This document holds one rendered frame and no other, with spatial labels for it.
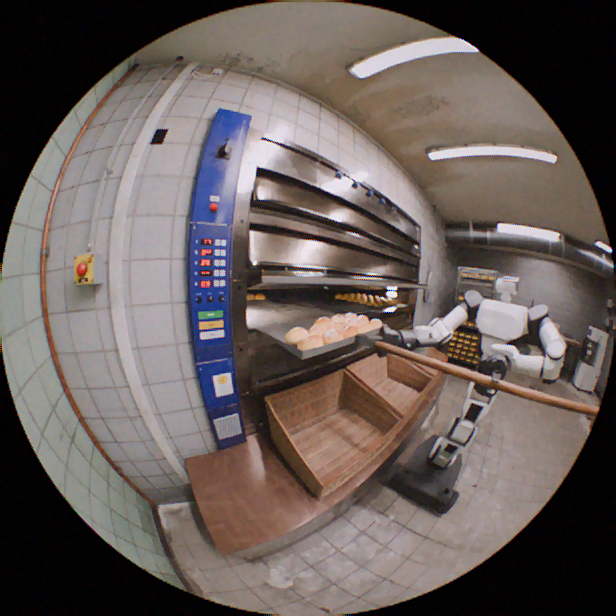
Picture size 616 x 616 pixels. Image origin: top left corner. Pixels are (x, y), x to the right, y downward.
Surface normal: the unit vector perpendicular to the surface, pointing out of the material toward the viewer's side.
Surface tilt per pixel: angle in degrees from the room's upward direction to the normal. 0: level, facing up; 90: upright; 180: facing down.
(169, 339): 90
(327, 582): 0
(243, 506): 0
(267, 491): 0
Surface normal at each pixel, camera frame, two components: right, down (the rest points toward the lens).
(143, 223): 0.60, 0.18
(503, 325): -0.98, -0.01
